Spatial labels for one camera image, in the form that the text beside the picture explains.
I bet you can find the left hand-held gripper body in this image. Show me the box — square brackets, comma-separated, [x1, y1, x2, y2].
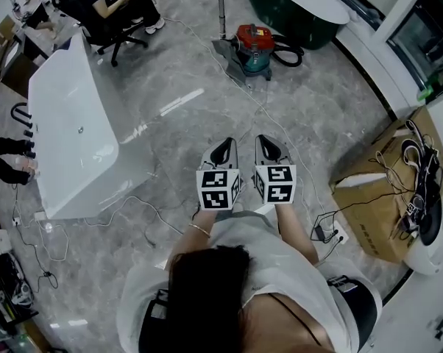
[195, 160, 243, 212]

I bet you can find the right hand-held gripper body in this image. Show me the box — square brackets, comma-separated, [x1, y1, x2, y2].
[253, 158, 298, 206]

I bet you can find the grey floor nozzle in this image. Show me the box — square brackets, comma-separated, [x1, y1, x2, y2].
[210, 37, 249, 85]

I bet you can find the metal vacuum cleaner wand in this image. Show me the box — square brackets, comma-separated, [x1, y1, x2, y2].
[216, 0, 227, 39]

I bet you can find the person's right forearm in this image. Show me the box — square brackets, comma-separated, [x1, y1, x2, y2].
[274, 203, 320, 265]

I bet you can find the person's left forearm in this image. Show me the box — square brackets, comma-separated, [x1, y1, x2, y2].
[166, 207, 222, 271]

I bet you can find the red and green vacuum canister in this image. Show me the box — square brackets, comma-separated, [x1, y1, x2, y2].
[234, 23, 274, 82]

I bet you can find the black power adapter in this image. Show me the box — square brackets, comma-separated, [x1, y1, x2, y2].
[310, 211, 341, 243]

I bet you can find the person's white shirt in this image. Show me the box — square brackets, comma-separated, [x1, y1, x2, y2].
[116, 210, 383, 353]

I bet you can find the white power strip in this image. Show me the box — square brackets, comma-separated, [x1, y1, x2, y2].
[330, 221, 350, 243]

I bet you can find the brown cardboard box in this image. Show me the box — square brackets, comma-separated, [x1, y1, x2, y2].
[328, 104, 443, 265]

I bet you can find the dark green bathtub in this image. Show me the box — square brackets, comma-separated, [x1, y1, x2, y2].
[239, 0, 350, 51]

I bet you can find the white bathtub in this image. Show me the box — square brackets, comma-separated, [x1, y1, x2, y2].
[26, 31, 153, 221]

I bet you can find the black office chair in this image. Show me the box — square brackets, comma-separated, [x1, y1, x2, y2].
[51, 0, 149, 68]

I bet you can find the white round appliance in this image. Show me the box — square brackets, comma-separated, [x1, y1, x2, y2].
[408, 211, 443, 276]

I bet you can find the black bathtub faucet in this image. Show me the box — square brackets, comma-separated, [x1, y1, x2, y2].
[10, 101, 37, 160]

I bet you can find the white office desk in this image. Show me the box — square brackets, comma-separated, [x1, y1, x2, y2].
[11, 0, 86, 62]

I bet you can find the small white box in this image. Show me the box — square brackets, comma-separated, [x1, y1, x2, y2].
[0, 228, 13, 255]

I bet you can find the thin gold bracelet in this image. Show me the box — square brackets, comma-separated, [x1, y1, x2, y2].
[187, 222, 212, 239]

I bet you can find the white looped floor cable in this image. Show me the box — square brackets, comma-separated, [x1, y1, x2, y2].
[36, 195, 185, 263]

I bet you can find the black vacuum hose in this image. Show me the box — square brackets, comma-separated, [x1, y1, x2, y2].
[271, 34, 305, 68]

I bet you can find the tangle of cables and headsets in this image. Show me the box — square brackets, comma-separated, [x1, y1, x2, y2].
[375, 118, 443, 240]

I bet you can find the black shoulder harness strap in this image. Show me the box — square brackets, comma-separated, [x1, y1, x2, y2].
[138, 288, 171, 353]
[327, 274, 379, 353]

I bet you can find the black floor cable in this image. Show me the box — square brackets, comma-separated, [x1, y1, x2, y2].
[12, 185, 60, 290]

